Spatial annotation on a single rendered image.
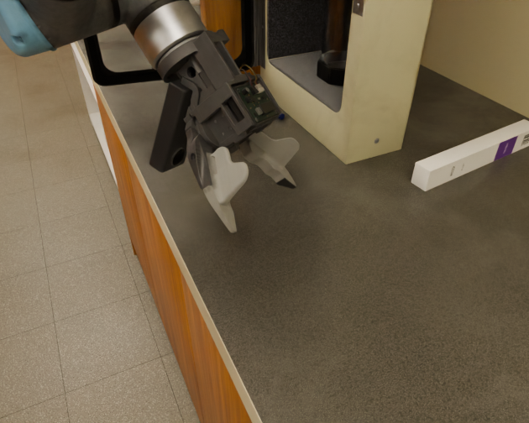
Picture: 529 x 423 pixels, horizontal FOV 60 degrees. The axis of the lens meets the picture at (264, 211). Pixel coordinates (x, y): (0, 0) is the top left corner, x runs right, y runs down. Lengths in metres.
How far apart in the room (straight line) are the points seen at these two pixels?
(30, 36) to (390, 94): 0.48
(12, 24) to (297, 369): 0.42
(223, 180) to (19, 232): 1.87
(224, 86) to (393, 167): 0.36
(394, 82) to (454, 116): 0.25
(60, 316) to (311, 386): 1.48
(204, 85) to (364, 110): 0.28
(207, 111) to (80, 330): 1.38
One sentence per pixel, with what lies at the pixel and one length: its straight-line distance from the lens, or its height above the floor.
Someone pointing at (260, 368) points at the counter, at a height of 0.94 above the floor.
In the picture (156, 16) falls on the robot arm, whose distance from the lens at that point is 0.54.
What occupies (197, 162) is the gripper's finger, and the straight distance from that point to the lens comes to 0.50.
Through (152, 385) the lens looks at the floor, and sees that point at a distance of 1.60.
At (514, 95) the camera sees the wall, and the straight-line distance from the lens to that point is 1.06.
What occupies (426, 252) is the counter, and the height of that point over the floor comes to 0.94.
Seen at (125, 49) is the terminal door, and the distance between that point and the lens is 0.91.
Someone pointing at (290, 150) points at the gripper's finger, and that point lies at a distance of 0.58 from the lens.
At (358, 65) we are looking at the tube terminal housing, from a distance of 0.68.
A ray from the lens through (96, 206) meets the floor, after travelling 2.33.
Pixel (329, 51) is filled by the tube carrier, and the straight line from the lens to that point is 0.82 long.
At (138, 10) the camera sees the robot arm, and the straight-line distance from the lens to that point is 0.55.
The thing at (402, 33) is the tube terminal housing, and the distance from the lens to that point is 0.71.
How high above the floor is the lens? 1.34
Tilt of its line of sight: 38 degrees down
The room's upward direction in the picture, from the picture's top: straight up
